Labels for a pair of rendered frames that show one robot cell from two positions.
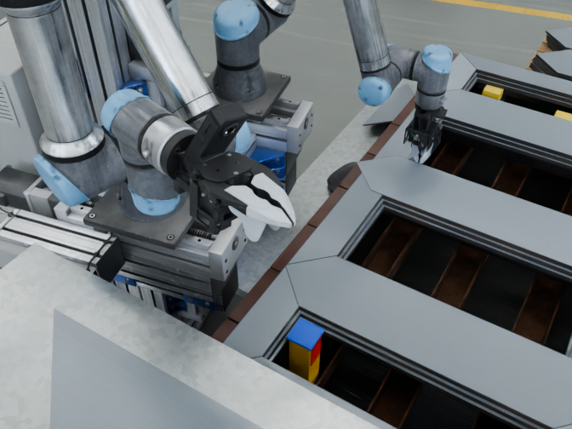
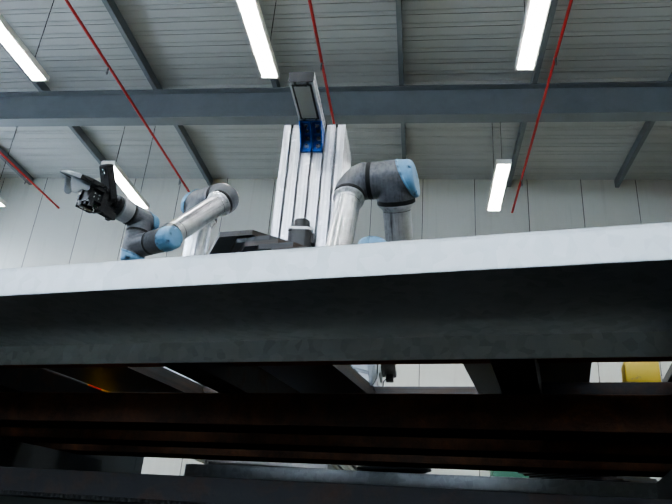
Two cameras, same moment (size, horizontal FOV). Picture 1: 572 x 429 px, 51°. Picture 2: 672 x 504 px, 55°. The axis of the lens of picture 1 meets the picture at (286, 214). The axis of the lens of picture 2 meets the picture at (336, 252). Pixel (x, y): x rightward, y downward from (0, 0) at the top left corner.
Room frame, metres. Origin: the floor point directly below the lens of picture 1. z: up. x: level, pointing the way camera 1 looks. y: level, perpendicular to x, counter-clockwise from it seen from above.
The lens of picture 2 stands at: (0.98, -1.80, 0.52)
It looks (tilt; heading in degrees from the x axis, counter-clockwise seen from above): 24 degrees up; 78
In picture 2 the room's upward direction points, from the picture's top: 5 degrees clockwise
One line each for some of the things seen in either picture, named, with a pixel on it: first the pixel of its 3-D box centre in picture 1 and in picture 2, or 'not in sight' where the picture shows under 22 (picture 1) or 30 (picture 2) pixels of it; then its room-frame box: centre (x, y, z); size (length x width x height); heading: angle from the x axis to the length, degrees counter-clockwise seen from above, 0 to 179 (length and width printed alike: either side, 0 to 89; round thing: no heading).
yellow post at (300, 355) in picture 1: (304, 362); not in sight; (0.76, -0.04, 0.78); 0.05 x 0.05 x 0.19; 59
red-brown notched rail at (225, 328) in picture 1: (357, 179); not in sight; (1.37, -0.21, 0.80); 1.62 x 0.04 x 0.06; 149
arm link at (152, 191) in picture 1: (161, 173); (138, 246); (0.74, 0.20, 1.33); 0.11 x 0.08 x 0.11; 134
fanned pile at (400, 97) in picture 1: (401, 107); (590, 474); (1.89, -0.42, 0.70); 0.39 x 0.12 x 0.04; 149
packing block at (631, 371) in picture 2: (563, 121); (640, 375); (1.67, -0.91, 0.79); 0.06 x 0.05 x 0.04; 59
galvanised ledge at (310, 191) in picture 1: (349, 163); (437, 484); (1.60, -0.21, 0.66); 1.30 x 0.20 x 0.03; 149
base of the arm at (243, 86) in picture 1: (238, 71); not in sight; (1.48, 0.13, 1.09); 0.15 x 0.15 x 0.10
